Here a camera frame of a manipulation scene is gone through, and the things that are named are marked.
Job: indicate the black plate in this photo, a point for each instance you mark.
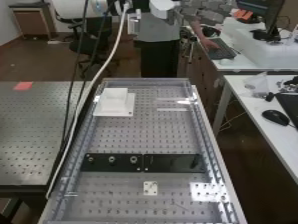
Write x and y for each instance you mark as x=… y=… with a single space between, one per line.
x=167 y=163

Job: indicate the black headphones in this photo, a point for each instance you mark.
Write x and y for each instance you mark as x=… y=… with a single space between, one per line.
x=210 y=31

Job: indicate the small white square plate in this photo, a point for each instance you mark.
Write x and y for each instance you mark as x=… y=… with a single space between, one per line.
x=150 y=188

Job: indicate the person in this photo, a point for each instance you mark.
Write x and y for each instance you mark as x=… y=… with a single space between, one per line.
x=157 y=46

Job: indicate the small white box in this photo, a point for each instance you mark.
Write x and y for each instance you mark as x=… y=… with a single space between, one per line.
x=114 y=101

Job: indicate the clear box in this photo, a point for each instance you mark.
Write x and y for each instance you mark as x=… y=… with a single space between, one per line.
x=146 y=140

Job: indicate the clear plastic bag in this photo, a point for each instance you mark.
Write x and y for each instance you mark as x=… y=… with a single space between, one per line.
x=258 y=85

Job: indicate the black keyboard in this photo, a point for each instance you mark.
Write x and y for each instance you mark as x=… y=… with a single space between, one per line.
x=290 y=108
x=220 y=48

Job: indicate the computer monitor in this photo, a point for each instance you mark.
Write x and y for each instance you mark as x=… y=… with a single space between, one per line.
x=260 y=10

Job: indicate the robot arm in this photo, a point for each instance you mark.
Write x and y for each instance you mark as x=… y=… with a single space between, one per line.
x=161 y=8

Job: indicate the black computer mouse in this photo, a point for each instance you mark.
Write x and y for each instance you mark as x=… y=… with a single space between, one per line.
x=275 y=117

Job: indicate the white desk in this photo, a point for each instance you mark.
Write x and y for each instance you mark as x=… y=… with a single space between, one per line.
x=270 y=133
x=260 y=53

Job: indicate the red tray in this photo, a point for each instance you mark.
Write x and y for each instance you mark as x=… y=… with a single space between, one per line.
x=242 y=14

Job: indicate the red tape patch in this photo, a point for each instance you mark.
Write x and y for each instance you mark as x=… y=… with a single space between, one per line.
x=22 y=86

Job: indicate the wooden cabinet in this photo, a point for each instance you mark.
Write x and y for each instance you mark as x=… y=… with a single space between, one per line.
x=30 y=21

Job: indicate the black office chair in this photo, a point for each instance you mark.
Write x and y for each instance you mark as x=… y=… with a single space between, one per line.
x=86 y=36

